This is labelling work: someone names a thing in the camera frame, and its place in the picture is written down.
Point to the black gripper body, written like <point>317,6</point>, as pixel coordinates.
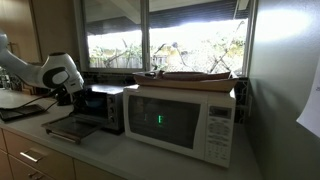
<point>78,96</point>

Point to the blue plate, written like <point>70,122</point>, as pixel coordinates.
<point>96,103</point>

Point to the glass toaster oven door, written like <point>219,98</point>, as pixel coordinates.
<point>73,126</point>

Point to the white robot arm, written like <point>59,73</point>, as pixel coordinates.
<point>40,71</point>

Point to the silver toaster oven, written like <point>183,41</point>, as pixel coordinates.
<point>106,100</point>

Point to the black baking tray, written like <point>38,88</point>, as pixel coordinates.
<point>20,112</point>

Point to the wooden drawer front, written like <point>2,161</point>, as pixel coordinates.
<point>50,160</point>

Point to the white microwave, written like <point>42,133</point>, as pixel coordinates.
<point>176,123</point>

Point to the wooden serving tray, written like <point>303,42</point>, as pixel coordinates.
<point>186,84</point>

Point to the white paper sheet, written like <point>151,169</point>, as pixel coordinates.
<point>311,110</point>

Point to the window frame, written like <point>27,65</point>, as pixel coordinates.
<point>145,36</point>

